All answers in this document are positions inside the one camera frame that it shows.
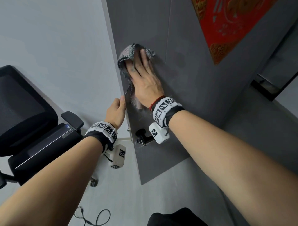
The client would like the person's right hand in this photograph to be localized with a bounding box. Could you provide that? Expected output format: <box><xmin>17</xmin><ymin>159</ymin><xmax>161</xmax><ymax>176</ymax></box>
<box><xmin>125</xmin><ymin>49</ymin><xmax>165</xmax><ymax>109</ymax></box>

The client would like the person's left hand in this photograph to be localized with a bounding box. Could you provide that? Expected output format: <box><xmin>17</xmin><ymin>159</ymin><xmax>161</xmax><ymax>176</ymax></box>
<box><xmin>104</xmin><ymin>95</ymin><xmax>126</xmax><ymax>130</ymax></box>

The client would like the black door handle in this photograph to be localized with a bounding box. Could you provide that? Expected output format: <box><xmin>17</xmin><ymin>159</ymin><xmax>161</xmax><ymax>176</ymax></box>
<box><xmin>136</xmin><ymin>128</ymin><xmax>155</xmax><ymax>143</ymax></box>

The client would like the grey cleaning cloth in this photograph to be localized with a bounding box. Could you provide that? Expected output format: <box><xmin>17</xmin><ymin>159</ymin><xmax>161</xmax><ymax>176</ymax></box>
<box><xmin>117</xmin><ymin>43</ymin><xmax>156</xmax><ymax>110</ymax></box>

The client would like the grey door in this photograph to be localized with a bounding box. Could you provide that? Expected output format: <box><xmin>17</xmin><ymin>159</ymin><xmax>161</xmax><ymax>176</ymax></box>
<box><xmin>101</xmin><ymin>0</ymin><xmax>298</xmax><ymax>186</ymax></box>

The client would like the person's left forearm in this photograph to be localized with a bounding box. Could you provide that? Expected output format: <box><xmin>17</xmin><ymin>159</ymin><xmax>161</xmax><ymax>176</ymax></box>
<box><xmin>0</xmin><ymin>136</ymin><xmax>103</xmax><ymax>226</ymax></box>

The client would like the person's right forearm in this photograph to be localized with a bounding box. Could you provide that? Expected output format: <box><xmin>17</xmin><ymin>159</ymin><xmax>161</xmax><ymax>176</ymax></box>
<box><xmin>168</xmin><ymin>110</ymin><xmax>298</xmax><ymax>226</ymax></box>

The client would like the black white marker wristband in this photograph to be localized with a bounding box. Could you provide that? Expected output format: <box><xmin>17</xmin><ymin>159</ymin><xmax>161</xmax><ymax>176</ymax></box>
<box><xmin>152</xmin><ymin>97</ymin><xmax>185</xmax><ymax>128</ymax></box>
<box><xmin>84</xmin><ymin>121</ymin><xmax>118</xmax><ymax>153</ymax></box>

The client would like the black laptop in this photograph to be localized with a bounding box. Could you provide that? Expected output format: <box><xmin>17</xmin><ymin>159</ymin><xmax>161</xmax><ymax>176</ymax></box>
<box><xmin>14</xmin><ymin>123</ymin><xmax>81</xmax><ymax>170</ymax></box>

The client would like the black office chair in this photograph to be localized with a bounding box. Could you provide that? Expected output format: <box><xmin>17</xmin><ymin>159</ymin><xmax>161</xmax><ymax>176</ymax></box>
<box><xmin>0</xmin><ymin>65</ymin><xmax>99</xmax><ymax>189</ymax></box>

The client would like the red gold paper decoration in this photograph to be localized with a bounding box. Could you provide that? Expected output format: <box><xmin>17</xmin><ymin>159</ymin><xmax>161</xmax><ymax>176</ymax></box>
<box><xmin>192</xmin><ymin>0</ymin><xmax>279</xmax><ymax>65</ymax></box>

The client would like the black clothing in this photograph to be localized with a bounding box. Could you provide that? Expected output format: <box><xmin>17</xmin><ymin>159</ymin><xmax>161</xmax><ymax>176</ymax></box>
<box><xmin>147</xmin><ymin>207</ymin><xmax>209</xmax><ymax>226</ymax></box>

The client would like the black framed window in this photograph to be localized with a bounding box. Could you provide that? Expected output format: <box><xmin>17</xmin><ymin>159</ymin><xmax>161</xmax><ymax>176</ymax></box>
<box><xmin>251</xmin><ymin>71</ymin><xmax>298</xmax><ymax>102</ymax></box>

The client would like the red string bracelet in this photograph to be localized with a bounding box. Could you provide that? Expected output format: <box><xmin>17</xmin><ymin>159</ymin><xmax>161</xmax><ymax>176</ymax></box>
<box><xmin>149</xmin><ymin>95</ymin><xmax>166</xmax><ymax>111</ymax></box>

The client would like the black floor cable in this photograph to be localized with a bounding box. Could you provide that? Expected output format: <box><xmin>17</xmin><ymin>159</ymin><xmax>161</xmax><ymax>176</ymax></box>
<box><xmin>74</xmin><ymin>206</ymin><xmax>111</xmax><ymax>226</ymax></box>

